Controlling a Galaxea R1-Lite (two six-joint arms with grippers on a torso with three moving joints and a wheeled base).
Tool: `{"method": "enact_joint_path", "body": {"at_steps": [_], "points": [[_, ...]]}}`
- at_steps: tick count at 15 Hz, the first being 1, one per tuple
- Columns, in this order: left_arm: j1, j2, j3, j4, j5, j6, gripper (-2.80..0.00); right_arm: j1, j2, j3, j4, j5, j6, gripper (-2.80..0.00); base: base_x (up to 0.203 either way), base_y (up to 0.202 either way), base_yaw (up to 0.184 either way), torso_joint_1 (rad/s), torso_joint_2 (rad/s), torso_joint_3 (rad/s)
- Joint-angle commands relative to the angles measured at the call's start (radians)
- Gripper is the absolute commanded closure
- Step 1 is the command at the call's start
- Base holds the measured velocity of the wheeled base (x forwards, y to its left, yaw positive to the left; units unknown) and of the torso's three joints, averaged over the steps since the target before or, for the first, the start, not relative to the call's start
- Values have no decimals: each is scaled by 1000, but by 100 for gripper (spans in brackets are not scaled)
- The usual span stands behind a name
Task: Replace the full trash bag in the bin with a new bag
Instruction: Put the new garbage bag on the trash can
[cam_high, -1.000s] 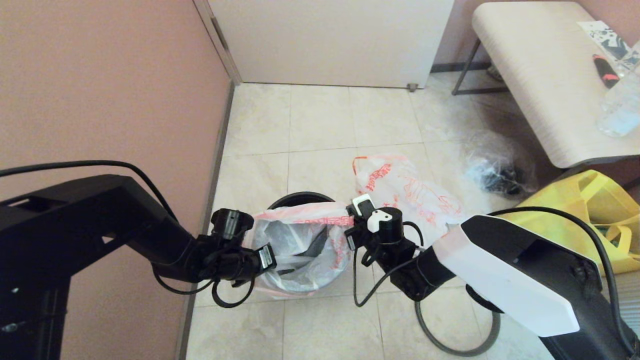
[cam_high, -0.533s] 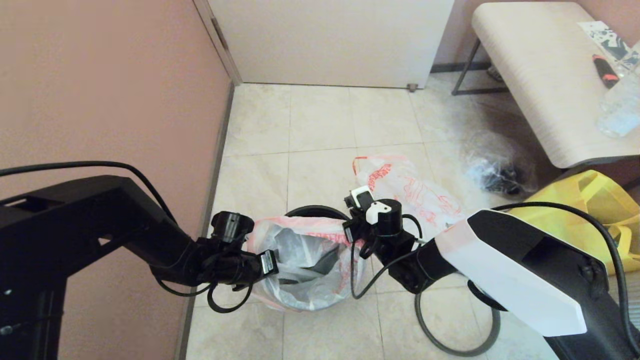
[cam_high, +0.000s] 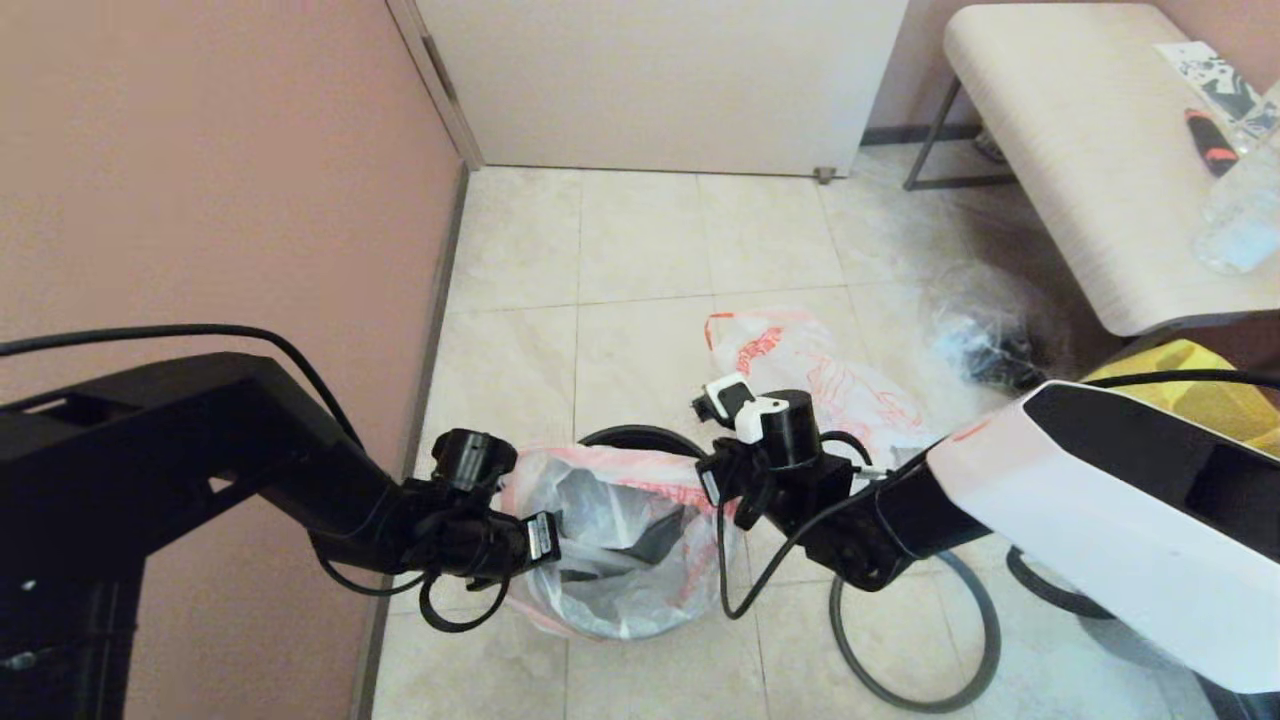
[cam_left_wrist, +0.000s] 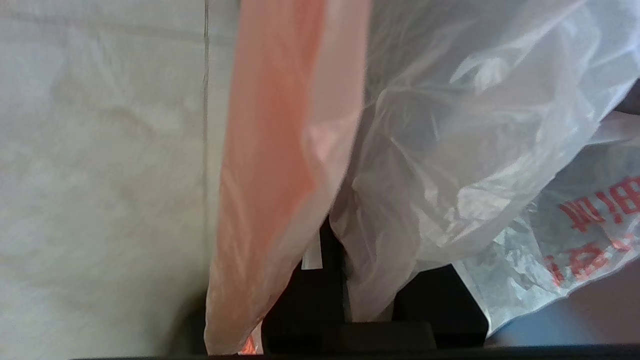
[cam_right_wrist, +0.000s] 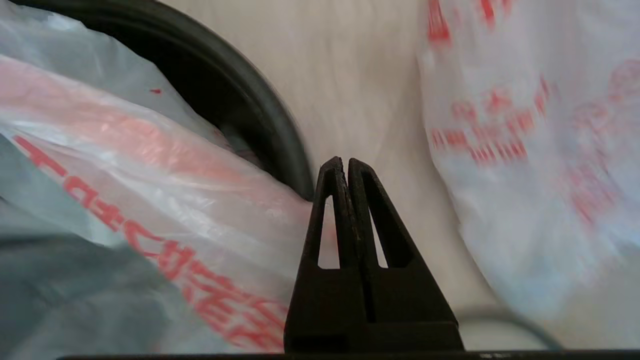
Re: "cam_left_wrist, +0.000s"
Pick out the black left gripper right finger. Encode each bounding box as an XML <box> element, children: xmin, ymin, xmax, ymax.
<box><xmin>392</xmin><ymin>264</ymin><xmax>490</xmax><ymax>349</ymax></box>

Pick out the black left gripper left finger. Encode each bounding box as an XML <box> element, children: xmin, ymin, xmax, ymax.
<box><xmin>262</xmin><ymin>217</ymin><xmax>348</xmax><ymax>355</ymax></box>

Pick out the white plastic bag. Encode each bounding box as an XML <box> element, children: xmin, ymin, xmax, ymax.
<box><xmin>205</xmin><ymin>0</ymin><xmax>640</xmax><ymax>356</ymax></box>

